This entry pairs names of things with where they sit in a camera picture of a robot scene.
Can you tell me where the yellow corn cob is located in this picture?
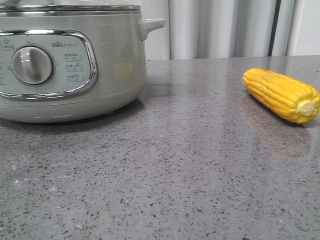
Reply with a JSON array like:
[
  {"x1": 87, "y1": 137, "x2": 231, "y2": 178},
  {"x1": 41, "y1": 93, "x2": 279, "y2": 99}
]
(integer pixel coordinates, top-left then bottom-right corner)
[{"x1": 242, "y1": 68, "x2": 320, "y2": 124}]

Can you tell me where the glass pot lid steel rim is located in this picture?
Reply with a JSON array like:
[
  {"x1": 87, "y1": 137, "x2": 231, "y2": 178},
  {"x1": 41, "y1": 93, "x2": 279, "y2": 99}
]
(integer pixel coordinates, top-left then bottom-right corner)
[{"x1": 0, "y1": 0, "x2": 141, "y2": 13}]

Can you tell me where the pale green electric cooking pot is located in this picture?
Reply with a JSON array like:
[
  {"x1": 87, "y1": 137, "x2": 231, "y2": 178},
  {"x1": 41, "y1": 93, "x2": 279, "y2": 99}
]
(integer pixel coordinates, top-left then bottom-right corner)
[{"x1": 0, "y1": 10, "x2": 165, "y2": 123}]

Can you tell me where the white pleated curtain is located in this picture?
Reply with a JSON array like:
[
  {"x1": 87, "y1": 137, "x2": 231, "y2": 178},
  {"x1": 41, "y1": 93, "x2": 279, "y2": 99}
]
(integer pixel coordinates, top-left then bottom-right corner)
[{"x1": 104, "y1": 0, "x2": 320, "y2": 61}]

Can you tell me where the grey round control knob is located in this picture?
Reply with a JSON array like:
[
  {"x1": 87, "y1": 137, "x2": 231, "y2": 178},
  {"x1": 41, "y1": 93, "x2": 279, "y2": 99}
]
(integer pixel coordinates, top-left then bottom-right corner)
[{"x1": 11, "y1": 46, "x2": 54, "y2": 85}]

